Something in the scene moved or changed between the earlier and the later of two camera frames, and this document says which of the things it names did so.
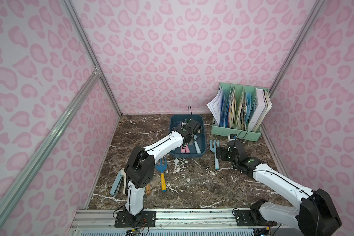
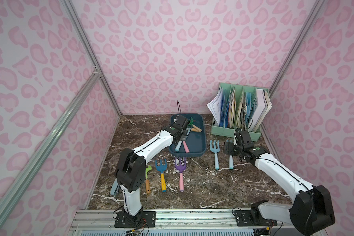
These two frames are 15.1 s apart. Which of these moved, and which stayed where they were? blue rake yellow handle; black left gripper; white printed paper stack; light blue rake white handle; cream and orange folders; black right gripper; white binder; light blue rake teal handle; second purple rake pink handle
Moved: light blue rake white handle; black left gripper; black right gripper
Stayed: white binder; blue rake yellow handle; white printed paper stack; cream and orange folders; light blue rake teal handle; second purple rake pink handle
